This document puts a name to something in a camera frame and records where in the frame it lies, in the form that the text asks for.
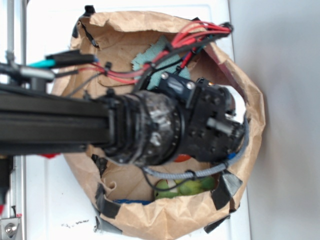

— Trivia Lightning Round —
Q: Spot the green plush toy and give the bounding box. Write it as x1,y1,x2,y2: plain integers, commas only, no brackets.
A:
153,176,216,200

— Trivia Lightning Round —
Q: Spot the orange toy donut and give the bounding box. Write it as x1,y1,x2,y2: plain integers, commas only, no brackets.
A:
174,154,191,163

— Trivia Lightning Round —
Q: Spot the red wire bundle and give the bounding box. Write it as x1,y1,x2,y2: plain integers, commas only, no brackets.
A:
82,21,235,85

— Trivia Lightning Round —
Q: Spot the dark blue cloth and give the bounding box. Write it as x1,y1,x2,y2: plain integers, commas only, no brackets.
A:
113,199,151,206

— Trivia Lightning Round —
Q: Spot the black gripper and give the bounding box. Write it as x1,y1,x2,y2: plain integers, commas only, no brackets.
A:
159,72,245,162

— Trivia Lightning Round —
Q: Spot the light blue cloth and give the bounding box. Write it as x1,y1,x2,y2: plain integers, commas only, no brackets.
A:
131,35,181,90

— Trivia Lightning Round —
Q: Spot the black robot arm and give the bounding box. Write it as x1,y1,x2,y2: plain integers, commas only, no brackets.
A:
0,72,249,167

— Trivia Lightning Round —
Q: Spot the aluminium frame rail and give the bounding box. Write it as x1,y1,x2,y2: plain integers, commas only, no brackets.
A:
0,0,27,240

